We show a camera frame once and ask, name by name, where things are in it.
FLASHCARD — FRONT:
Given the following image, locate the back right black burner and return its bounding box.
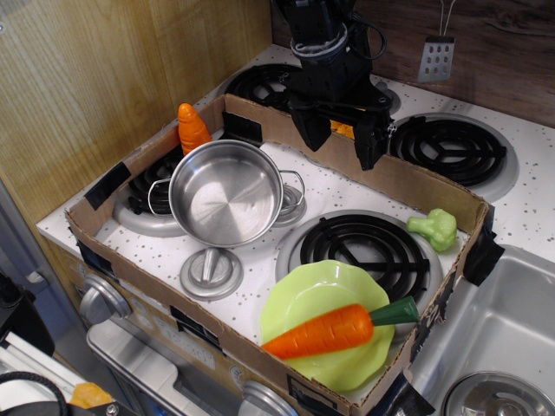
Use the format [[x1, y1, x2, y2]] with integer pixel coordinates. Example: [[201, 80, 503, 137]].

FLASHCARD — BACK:
[[388, 113, 519, 203]]

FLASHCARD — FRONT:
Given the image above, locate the front left black burner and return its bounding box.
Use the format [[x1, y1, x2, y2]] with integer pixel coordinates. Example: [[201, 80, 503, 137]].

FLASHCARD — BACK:
[[113, 146, 185, 237]]

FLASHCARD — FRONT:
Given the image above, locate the silver stove knob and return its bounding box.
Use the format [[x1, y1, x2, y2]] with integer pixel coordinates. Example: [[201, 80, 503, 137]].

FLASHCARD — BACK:
[[375, 81, 402, 116], [273, 185, 307, 228], [180, 248, 244, 302]]

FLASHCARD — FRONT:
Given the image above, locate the green toy broccoli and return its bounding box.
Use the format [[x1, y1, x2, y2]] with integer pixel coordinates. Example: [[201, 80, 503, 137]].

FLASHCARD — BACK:
[[407, 208, 457, 252]]

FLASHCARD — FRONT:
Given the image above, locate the silver front stove knob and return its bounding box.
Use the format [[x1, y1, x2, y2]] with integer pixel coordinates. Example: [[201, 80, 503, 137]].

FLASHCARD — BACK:
[[180, 248, 244, 302]]

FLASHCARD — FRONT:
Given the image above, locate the silver back stove knob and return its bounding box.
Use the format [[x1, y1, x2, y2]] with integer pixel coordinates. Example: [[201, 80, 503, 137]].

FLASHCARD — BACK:
[[375, 81, 402, 116]]

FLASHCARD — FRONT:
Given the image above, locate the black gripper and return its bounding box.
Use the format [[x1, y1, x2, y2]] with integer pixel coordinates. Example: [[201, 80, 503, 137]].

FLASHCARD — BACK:
[[283, 42, 394, 171]]

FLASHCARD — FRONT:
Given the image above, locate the silver oven dial right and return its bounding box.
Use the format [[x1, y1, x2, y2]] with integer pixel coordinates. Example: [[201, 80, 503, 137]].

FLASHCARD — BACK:
[[238, 380, 298, 416]]

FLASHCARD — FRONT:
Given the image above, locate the silver oven dial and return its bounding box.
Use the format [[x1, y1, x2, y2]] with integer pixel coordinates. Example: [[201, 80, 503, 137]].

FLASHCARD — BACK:
[[238, 380, 298, 416], [79, 274, 132, 325]]

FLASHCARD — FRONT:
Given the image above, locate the orange toy carrot green top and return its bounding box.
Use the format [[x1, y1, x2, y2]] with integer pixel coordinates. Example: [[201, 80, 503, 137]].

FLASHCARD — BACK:
[[262, 296, 419, 360]]

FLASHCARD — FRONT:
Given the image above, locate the black cable loop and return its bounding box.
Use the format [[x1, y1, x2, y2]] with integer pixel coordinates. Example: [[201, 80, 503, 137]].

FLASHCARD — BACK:
[[0, 370, 70, 416]]

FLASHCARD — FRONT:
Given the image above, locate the silver sink basin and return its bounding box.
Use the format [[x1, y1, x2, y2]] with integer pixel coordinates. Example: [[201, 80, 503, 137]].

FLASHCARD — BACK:
[[410, 246, 554, 415]]

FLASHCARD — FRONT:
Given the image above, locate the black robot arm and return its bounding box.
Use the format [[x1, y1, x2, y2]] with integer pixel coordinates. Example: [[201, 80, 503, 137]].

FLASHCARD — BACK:
[[276, 1, 392, 170]]

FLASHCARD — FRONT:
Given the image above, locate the small steel pot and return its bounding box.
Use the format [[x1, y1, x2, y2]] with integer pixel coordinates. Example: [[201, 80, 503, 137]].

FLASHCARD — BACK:
[[169, 140, 305, 248]]

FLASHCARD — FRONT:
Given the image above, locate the orange cloth scrap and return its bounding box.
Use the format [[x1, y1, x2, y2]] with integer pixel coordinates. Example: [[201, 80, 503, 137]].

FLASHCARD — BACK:
[[69, 382, 114, 409]]

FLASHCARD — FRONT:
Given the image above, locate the silver oven dial left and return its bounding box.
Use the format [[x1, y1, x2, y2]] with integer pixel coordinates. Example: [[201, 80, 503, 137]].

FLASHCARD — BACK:
[[79, 274, 132, 325]]

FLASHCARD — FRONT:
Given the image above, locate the silver oven door handle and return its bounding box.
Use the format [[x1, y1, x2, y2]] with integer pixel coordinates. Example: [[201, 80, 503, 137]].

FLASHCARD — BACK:
[[87, 321, 206, 415]]

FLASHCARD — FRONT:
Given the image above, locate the brown cardboard fence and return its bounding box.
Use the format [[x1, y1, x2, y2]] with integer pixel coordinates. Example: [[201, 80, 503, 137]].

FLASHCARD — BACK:
[[66, 95, 493, 415]]

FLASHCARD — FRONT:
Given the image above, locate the light green plastic plate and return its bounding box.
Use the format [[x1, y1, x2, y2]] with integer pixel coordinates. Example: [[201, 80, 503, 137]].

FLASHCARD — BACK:
[[260, 260, 395, 392]]

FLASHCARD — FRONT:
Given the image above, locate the orange toy carrot tip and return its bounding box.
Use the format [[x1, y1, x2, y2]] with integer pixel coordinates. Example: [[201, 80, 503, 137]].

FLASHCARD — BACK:
[[178, 102, 212, 155]]

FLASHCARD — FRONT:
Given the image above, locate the metal slotted spatula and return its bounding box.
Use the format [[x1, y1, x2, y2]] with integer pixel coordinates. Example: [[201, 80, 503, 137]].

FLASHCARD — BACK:
[[417, 1, 455, 83]]

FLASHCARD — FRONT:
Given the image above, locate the silver middle stove knob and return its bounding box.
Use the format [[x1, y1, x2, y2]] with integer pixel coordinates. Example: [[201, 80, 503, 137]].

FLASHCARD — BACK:
[[273, 185, 307, 228]]

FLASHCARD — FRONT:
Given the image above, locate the orange toy pumpkin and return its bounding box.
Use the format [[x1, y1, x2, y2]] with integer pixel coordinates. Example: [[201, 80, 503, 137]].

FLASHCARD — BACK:
[[330, 120, 355, 139]]

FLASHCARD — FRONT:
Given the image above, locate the front right black burner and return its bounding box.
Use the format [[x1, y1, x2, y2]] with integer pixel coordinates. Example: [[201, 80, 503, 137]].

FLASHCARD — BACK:
[[275, 210, 443, 313]]

